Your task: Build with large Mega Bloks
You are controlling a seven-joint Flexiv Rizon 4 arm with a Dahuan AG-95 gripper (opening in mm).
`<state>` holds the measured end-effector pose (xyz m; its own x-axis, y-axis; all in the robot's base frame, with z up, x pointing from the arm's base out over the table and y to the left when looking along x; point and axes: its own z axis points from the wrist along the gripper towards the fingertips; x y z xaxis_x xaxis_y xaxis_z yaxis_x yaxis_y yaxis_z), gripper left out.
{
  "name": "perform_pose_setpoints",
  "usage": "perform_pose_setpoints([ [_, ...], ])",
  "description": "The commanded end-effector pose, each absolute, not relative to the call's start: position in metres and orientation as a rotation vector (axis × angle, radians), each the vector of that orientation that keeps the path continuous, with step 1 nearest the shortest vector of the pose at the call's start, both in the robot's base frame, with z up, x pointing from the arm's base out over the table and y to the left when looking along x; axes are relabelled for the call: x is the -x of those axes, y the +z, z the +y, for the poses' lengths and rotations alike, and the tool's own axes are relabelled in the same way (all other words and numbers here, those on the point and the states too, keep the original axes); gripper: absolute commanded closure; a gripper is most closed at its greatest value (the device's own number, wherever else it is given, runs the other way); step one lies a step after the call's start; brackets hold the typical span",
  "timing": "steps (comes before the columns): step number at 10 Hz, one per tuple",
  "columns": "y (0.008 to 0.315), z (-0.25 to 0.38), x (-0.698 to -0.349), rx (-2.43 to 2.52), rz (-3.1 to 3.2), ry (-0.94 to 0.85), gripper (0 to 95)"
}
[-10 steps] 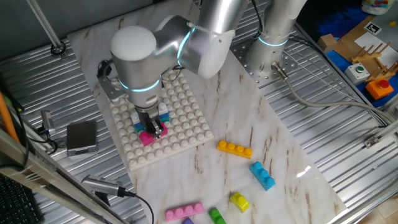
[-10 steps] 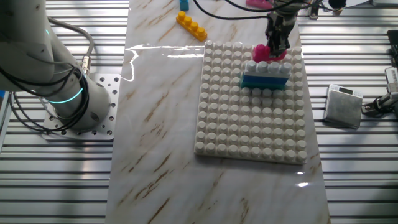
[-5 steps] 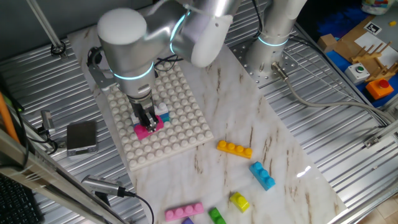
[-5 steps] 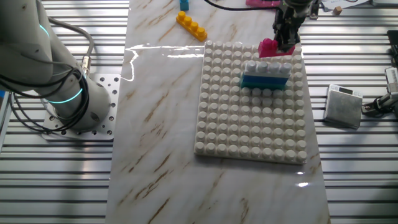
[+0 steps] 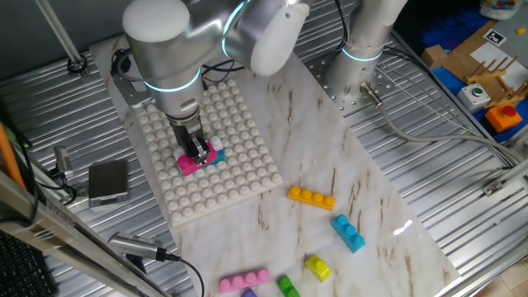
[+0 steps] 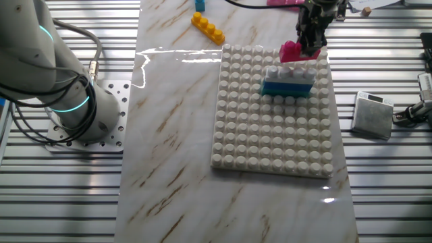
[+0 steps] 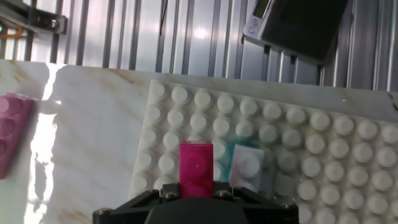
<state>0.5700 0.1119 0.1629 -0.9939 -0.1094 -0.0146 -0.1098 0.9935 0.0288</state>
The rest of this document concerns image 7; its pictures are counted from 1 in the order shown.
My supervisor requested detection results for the orange cable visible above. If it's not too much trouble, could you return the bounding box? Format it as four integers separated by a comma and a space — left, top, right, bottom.
0, 23, 25, 40

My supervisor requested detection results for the magenta three-stud block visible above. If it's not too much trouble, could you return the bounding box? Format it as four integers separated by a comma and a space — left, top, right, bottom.
178, 140, 215, 198

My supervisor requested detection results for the teal four-stud block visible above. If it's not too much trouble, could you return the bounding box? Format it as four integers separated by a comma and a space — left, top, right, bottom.
219, 141, 239, 183

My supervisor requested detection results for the white studded baseplate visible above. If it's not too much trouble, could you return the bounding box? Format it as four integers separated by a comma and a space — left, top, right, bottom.
127, 79, 398, 224

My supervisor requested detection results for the light pink four-stud block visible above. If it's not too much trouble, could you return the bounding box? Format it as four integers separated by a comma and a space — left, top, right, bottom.
0, 92, 35, 180

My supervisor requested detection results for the white marble board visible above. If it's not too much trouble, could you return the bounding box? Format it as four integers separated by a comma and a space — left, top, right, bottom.
0, 58, 398, 224

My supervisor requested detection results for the silver digital scale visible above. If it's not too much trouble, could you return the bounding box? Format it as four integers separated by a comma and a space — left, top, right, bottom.
242, 0, 349, 65

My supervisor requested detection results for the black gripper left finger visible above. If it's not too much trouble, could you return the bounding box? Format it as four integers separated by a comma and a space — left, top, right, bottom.
92, 182, 181, 224

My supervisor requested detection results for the white four-stud block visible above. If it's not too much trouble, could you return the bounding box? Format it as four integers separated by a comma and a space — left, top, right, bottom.
228, 144, 266, 193

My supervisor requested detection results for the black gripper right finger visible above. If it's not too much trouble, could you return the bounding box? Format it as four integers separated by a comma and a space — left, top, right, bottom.
213, 182, 299, 224

